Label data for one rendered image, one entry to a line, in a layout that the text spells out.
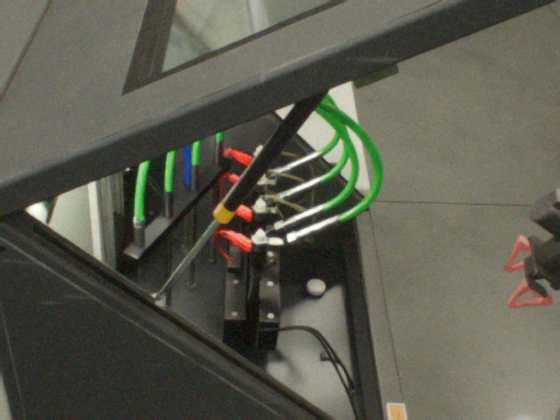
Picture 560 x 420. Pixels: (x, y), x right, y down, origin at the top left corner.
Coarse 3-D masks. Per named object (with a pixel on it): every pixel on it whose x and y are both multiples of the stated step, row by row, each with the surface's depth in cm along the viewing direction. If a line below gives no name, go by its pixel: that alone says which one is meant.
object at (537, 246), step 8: (536, 240) 135; (552, 240) 129; (536, 248) 133; (544, 248) 130; (552, 248) 129; (536, 256) 131; (544, 256) 130; (552, 256) 129; (536, 264) 129; (544, 264) 130; (552, 264) 129; (536, 272) 128; (544, 272) 129; (552, 272) 131; (552, 280) 129
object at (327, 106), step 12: (324, 108) 104; (336, 108) 104; (348, 120) 105; (360, 132) 107; (372, 144) 108; (372, 156) 110; (144, 168) 110; (144, 180) 112; (144, 192) 114; (372, 192) 114; (360, 204) 116; (144, 216) 118; (348, 216) 117
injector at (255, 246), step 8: (256, 248) 121; (264, 248) 121; (256, 256) 122; (264, 256) 123; (256, 264) 123; (264, 264) 124; (272, 264) 124; (256, 272) 125; (256, 280) 126; (256, 288) 128; (248, 296) 130; (256, 296) 129; (248, 304) 131; (256, 304) 131; (248, 312) 132; (248, 320) 133
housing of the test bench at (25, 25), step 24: (0, 0) 97; (24, 0) 98; (48, 0) 99; (0, 24) 92; (24, 24) 93; (0, 48) 88; (24, 48) 89; (0, 72) 84; (0, 96) 81; (0, 384) 89; (0, 408) 92
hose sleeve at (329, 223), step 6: (336, 216) 118; (318, 222) 119; (324, 222) 119; (330, 222) 118; (336, 222) 118; (306, 228) 120; (312, 228) 119; (318, 228) 119; (324, 228) 119; (330, 228) 119; (300, 234) 120; (306, 234) 120; (312, 234) 119; (300, 240) 120
